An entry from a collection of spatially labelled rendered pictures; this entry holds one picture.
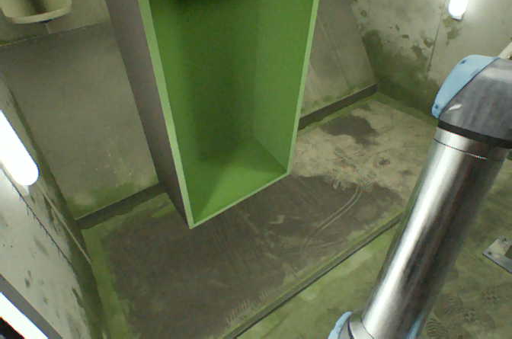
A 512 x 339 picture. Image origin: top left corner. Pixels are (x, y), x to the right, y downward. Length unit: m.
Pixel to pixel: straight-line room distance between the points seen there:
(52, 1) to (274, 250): 1.75
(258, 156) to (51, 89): 1.34
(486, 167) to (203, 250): 1.67
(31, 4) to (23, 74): 0.52
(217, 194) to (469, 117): 1.30
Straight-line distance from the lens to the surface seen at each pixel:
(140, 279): 2.07
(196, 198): 1.71
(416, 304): 0.74
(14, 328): 0.90
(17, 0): 2.10
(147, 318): 1.94
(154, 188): 2.39
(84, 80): 2.41
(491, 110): 0.62
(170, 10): 1.34
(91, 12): 2.49
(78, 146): 2.36
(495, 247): 2.31
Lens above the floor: 1.66
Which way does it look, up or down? 37 degrees down
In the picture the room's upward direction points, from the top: 6 degrees counter-clockwise
